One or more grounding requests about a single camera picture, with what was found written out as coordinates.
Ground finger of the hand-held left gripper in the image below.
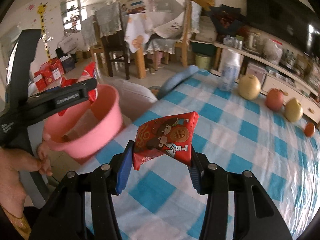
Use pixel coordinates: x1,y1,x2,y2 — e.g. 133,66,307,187
80,78,98,101

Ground blue white checkered tablecloth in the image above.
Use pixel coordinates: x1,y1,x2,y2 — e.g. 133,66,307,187
82,70,320,240

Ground light wooden chair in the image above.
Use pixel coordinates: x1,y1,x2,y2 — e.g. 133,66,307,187
175,1,203,67

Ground white electric kettle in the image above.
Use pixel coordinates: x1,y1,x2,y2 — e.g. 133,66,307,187
246,32,263,53

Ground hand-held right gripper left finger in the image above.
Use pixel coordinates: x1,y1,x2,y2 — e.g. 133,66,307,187
30,140,135,240

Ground clear plastic bag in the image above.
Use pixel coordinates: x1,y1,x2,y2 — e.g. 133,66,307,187
262,37,283,64

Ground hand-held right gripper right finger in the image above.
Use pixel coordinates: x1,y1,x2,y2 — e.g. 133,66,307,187
189,152,293,240

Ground beige cushion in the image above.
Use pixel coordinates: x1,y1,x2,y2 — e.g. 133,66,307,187
100,77,158,128

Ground red gift boxes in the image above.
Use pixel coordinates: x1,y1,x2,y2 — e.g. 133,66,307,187
34,57,63,92

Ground green waste bin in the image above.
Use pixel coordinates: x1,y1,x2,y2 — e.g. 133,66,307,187
195,53,212,72

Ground large yellow pear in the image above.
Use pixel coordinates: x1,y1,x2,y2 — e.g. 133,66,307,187
237,74,262,100

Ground pink plastic basin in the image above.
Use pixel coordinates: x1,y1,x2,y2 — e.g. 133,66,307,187
42,84,124,159

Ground red cartoon print packet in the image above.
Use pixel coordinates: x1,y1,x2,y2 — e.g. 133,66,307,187
132,111,199,171

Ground wooden chair grey lace cover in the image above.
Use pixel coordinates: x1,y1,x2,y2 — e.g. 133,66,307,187
81,17,98,48
94,1,130,80

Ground white storage box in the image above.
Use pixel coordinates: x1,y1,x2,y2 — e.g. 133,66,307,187
246,62,267,81

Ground white television cabinet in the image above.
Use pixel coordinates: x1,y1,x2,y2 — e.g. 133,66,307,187
212,40,320,130

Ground blue chair backrest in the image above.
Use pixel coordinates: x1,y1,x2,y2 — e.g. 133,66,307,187
156,65,200,99

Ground person's left hand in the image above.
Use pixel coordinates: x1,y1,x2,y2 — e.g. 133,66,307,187
0,140,53,214

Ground stool with lace cover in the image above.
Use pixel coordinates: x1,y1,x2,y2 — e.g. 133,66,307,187
146,37,175,63

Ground red white snack wrapper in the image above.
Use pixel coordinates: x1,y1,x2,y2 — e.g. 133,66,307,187
59,62,98,117

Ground small yellow pear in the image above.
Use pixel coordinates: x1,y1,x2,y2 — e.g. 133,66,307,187
285,99,304,122

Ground red apple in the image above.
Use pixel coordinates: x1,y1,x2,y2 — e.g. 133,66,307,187
265,88,284,112

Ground white plastic bottle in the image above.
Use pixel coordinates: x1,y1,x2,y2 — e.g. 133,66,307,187
220,50,244,92

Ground white rice bag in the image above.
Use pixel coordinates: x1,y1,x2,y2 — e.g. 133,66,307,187
195,16,218,42

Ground gold bracelet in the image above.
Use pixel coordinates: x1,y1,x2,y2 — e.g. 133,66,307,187
0,205,32,239

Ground black flat television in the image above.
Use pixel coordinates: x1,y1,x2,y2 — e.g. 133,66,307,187
246,0,320,55

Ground white mesh food cover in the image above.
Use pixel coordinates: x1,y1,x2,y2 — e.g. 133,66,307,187
142,0,187,39

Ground dining table white cloth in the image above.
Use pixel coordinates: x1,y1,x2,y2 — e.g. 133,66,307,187
124,14,153,79

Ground giraffe height wall sticker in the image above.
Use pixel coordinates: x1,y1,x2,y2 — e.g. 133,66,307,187
37,2,54,58

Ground orange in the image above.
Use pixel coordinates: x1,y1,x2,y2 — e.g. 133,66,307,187
304,122,316,137

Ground dark wrapped flower bouquet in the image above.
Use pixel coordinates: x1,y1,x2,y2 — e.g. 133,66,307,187
210,4,247,38

